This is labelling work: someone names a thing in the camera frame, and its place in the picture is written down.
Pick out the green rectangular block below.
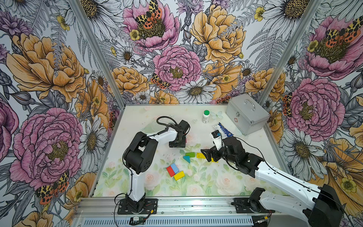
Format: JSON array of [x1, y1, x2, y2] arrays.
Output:
[[185, 152, 196, 158]]

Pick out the teal triangular block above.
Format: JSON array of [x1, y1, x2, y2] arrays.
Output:
[[183, 156, 191, 164]]

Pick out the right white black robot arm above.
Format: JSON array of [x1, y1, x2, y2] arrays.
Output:
[[201, 137, 344, 227]]

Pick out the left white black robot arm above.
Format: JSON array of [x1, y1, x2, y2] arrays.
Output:
[[119, 116, 191, 213]]

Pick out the yellow block near green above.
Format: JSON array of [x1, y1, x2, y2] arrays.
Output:
[[196, 153, 206, 159]]

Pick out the blue white plastic packet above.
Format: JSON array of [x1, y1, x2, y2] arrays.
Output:
[[213, 123, 233, 139]]

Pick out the light blue block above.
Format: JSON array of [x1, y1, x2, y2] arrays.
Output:
[[170, 163, 180, 174]]

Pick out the red block lower cluster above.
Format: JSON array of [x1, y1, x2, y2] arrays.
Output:
[[166, 166, 175, 177]]

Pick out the yellow block lower cluster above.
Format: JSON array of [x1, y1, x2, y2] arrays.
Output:
[[174, 171, 185, 181]]

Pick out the white bottle green cap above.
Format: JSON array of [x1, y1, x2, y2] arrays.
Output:
[[202, 110, 210, 124]]

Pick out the silver metal case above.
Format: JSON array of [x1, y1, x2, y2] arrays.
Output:
[[226, 94, 270, 135]]

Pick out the small green circuit board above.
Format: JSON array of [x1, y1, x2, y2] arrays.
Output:
[[129, 217, 144, 226]]

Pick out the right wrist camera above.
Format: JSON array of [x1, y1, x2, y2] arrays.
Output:
[[211, 130, 223, 150]]

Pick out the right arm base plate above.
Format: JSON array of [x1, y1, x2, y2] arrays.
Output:
[[231, 197, 275, 214]]

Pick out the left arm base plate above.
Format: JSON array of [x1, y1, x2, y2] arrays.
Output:
[[117, 198, 158, 215]]

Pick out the left aluminium frame post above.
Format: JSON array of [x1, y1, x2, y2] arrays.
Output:
[[70, 1, 126, 110]]

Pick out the aluminium frame post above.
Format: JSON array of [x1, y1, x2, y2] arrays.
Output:
[[258, 1, 321, 105], [70, 1, 126, 110]]

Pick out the aluminium front rail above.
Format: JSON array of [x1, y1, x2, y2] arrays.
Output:
[[75, 192, 313, 218]]

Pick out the right aluminium frame post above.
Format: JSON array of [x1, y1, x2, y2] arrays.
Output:
[[258, 1, 321, 105]]

